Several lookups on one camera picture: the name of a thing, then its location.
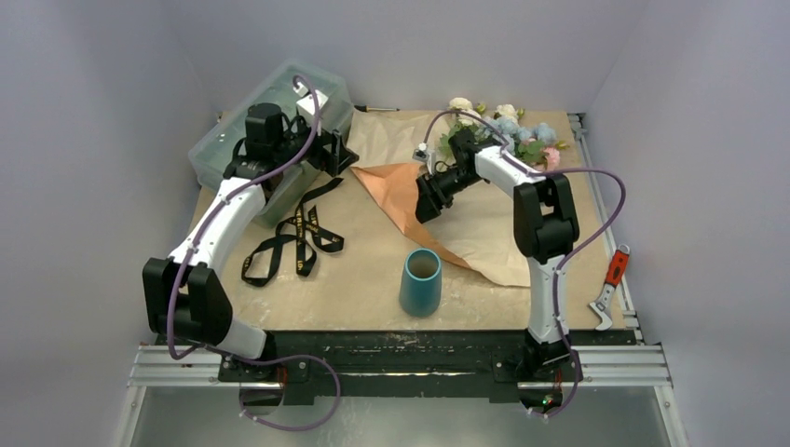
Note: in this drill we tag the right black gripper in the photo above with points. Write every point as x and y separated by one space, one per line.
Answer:
432 196

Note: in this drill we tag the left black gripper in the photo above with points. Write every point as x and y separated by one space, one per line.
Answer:
328 161

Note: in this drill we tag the orange beige wrapping paper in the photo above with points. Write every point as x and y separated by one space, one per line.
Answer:
475 233

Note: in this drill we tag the translucent plastic storage box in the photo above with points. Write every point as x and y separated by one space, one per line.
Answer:
251 139

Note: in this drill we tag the black gold lettered ribbon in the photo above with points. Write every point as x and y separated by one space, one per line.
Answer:
305 231

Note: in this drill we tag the orange flower bouquet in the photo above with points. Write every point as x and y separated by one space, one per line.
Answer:
538 146

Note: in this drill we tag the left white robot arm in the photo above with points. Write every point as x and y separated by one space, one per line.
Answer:
185 298

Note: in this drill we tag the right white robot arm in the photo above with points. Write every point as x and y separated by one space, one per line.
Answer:
545 230

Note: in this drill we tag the teal ceramic vase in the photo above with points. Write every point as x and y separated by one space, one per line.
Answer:
421 284

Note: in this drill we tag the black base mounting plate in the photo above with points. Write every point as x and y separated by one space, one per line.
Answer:
501 366

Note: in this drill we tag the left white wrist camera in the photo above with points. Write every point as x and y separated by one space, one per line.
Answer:
310 102

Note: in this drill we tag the orange handled wrench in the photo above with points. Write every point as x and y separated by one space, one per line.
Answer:
615 272

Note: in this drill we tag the aluminium frame rail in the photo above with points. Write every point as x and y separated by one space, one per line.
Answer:
602 366

